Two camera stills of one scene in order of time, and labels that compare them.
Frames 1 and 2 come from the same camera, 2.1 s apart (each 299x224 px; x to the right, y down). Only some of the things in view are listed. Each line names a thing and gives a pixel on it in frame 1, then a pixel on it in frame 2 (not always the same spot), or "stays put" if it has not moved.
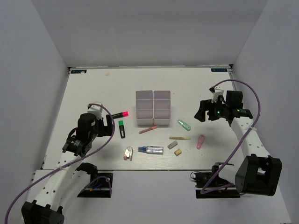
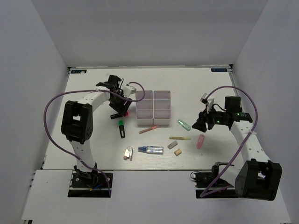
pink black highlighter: x=121 y=115 stays put
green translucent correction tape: x=184 y=124 stays put
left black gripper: x=106 y=130 -> x=121 y=109
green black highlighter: x=121 y=129 stays put
